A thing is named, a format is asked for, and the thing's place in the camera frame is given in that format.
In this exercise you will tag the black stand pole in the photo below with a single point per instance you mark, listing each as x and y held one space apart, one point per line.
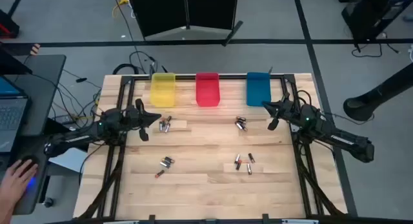
358 107

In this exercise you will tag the grey laptop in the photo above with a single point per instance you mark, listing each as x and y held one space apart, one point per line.
13 114

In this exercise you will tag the person's forearm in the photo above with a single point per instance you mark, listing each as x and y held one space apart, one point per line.
4 217

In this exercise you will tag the black folding screen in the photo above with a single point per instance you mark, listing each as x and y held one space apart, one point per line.
161 14

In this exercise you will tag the red plastic bin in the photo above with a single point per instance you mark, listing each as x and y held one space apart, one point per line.
208 91

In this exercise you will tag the black desk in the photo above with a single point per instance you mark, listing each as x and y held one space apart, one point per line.
45 95

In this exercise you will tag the black caster wheel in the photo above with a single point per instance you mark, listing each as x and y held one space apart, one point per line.
48 202

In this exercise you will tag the black aluminium table frame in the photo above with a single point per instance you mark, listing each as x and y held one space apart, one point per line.
185 77

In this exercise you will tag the black equipment rack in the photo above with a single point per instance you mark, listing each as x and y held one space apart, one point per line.
371 14

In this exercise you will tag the black monitor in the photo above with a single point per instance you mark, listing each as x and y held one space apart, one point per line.
9 64

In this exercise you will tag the black panel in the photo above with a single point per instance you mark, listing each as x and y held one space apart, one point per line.
55 125

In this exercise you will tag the black red case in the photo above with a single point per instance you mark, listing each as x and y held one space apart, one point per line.
8 25

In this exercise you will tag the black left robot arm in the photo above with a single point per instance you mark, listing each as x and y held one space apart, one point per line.
80 137

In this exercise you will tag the blue plastic bin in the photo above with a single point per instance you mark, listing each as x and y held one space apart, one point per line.
258 90

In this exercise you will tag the yellow plastic bin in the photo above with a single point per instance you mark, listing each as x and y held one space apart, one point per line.
163 91

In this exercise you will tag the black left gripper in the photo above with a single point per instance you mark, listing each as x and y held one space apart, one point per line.
135 117

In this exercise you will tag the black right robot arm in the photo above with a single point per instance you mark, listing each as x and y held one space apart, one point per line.
338 137

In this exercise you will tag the white box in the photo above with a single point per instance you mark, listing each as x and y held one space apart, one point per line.
69 159

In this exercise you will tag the black computer mouse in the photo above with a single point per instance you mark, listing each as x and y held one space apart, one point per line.
29 159

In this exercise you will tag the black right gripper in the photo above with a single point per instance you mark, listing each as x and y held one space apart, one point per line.
288 111

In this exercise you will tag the person's hand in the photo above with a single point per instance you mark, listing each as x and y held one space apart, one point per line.
16 185

